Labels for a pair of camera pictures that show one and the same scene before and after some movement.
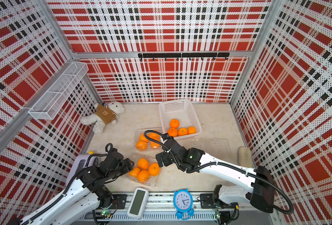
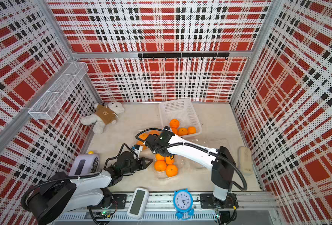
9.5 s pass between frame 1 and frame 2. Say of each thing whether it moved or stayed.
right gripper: moved
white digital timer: stayed
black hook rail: stayed
